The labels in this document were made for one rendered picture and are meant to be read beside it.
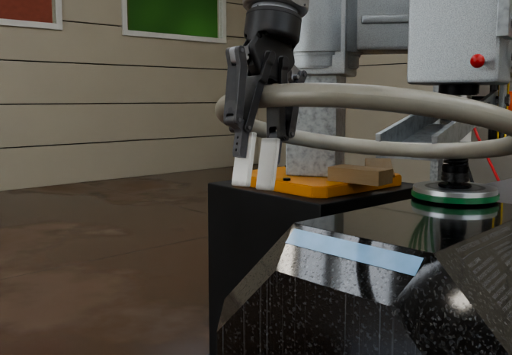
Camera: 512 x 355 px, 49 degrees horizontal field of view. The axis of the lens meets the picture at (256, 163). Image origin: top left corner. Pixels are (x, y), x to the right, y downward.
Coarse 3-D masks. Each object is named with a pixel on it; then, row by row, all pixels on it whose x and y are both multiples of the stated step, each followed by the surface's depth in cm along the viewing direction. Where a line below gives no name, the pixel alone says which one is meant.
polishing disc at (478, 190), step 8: (416, 184) 151; (424, 184) 151; (432, 184) 151; (472, 184) 151; (480, 184) 151; (424, 192) 143; (432, 192) 141; (440, 192) 140; (448, 192) 139; (456, 192) 139; (464, 192) 139; (472, 192) 139; (480, 192) 139; (488, 192) 139; (496, 192) 141
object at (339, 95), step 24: (264, 96) 72; (288, 96) 70; (312, 96) 68; (336, 96) 67; (360, 96) 66; (384, 96) 66; (408, 96) 66; (432, 96) 66; (456, 96) 67; (456, 120) 68; (480, 120) 68; (504, 120) 69; (312, 144) 111; (336, 144) 111; (360, 144) 111; (384, 144) 110; (408, 144) 108; (432, 144) 106; (456, 144) 102; (480, 144) 96; (504, 144) 88
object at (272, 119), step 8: (280, 64) 74; (288, 64) 75; (280, 72) 74; (280, 80) 74; (272, 112) 76; (280, 112) 75; (272, 120) 76; (280, 120) 75; (272, 128) 77; (280, 128) 75; (280, 136) 75; (288, 136) 75
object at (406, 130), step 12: (480, 96) 161; (492, 96) 154; (408, 120) 126; (420, 120) 134; (432, 120) 144; (384, 132) 112; (396, 132) 119; (408, 132) 127; (420, 132) 132; (432, 132) 130; (444, 132) 109; (456, 132) 118; (468, 132) 129; (384, 156) 111; (396, 156) 110
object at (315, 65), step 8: (344, 0) 193; (344, 8) 194; (344, 16) 194; (344, 24) 194; (344, 32) 195; (344, 40) 195; (344, 48) 195; (296, 56) 199; (304, 56) 197; (312, 56) 197; (320, 56) 196; (328, 56) 196; (336, 56) 196; (344, 56) 196; (352, 56) 201; (296, 64) 199; (304, 64) 198; (312, 64) 197; (320, 64) 196; (328, 64) 197; (336, 64) 196; (344, 64) 196; (352, 64) 202; (312, 72) 200; (320, 72) 199; (328, 72) 198; (336, 72) 197; (344, 72) 196; (352, 72) 210
